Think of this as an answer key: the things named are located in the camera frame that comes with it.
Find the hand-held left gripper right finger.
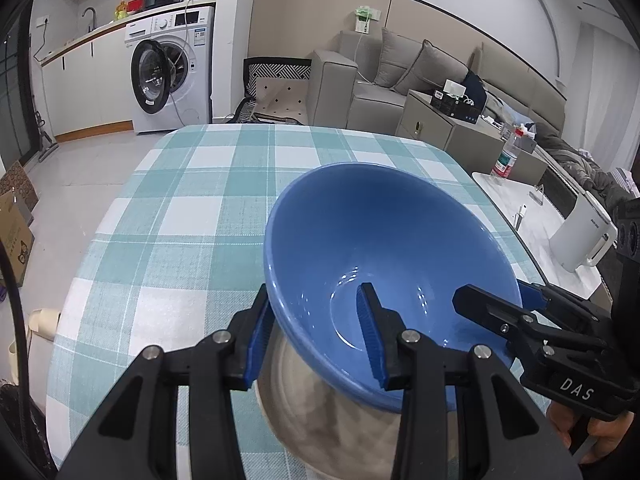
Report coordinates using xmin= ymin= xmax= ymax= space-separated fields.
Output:
xmin=356 ymin=282 xmax=583 ymax=480

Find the teal checked tablecloth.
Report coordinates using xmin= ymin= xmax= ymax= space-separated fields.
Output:
xmin=45 ymin=122 xmax=551 ymax=480

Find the clear water bottle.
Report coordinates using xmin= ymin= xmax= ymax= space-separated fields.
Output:
xmin=491 ymin=127 xmax=526 ymax=179

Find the brown patterned board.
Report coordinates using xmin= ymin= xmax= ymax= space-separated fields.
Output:
xmin=0 ymin=161 xmax=40 ymax=211

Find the black cable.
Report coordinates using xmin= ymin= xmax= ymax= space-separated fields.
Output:
xmin=0 ymin=250 xmax=31 ymax=480

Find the white washing machine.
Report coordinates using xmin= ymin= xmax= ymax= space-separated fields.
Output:
xmin=125 ymin=6 xmax=216 ymax=135

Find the grey sofa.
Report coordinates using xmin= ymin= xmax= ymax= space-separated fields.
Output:
xmin=306 ymin=27 xmax=566 ymax=136

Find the black white patterned mat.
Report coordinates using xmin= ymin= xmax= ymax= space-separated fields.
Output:
xmin=235 ymin=57 xmax=313 ymax=125

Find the blue bowl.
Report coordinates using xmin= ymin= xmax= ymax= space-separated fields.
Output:
xmin=263 ymin=161 xmax=524 ymax=415

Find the white kitchen counter cabinet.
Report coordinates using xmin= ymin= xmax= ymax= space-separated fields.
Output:
xmin=40 ymin=20 xmax=133 ymax=142

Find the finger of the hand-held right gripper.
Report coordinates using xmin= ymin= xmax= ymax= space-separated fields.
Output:
xmin=451 ymin=284 xmax=608 ymax=352
xmin=517 ymin=280 xmax=613 ymax=322

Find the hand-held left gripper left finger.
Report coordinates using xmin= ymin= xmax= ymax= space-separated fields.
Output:
xmin=57 ymin=284 xmax=275 ymax=480

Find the marble coffee table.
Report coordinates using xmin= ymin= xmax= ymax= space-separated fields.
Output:
xmin=472 ymin=171 xmax=606 ymax=301

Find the person's right hand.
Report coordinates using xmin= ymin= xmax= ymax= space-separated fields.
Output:
xmin=546 ymin=400 xmax=633 ymax=463

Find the black framed glass door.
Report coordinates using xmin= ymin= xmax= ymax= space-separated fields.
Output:
xmin=0 ymin=10 xmax=43 ymax=171

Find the grey sofa cushion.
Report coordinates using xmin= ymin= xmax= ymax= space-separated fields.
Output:
xmin=392 ymin=40 xmax=471 ymax=96
xmin=374 ymin=27 xmax=426 ymax=88

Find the black box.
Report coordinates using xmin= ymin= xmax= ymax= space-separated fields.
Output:
xmin=431 ymin=89 xmax=478 ymax=123

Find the beige side cabinet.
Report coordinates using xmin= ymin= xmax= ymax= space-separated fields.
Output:
xmin=397 ymin=89 xmax=548 ymax=186

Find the large beige plate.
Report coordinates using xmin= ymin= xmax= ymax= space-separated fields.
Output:
xmin=254 ymin=332 xmax=461 ymax=480

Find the cardboard box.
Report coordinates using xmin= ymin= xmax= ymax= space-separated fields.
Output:
xmin=0 ymin=191 xmax=36 ymax=288

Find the wall power strip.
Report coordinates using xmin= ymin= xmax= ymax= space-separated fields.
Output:
xmin=354 ymin=5 xmax=383 ymax=35

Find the dark cloth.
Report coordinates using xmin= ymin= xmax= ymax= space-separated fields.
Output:
xmin=462 ymin=70 xmax=487 ymax=111

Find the upright floor mop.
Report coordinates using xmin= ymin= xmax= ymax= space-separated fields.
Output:
xmin=32 ymin=110 xmax=61 ymax=161

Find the grey blanket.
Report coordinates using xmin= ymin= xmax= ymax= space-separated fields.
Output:
xmin=535 ymin=125 xmax=636 ymax=206

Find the white electric kettle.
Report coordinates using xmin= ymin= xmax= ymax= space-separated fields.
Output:
xmin=550 ymin=192 xmax=619 ymax=274

